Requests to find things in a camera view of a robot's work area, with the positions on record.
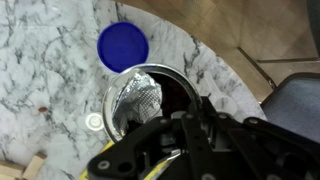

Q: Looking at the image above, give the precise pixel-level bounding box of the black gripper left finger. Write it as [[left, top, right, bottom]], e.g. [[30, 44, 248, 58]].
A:
[[87, 99, 214, 180]]

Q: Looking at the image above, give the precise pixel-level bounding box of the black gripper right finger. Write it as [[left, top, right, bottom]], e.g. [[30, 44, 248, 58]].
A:
[[199, 96, 320, 180]]

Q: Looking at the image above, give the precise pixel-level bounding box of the blue lidded can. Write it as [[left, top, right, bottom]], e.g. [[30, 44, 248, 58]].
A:
[[96, 21, 150, 74]]

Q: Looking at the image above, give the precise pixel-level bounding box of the grey padded chair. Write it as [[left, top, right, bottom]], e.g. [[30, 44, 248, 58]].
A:
[[237, 46, 320, 144]]

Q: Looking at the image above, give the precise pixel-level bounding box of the wooden block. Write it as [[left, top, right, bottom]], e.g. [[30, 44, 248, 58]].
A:
[[0, 160, 25, 180], [21, 153, 46, 180]]

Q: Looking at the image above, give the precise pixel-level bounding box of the black office chair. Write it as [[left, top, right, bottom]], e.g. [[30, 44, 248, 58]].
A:
[[305, 0, 320, 58]]

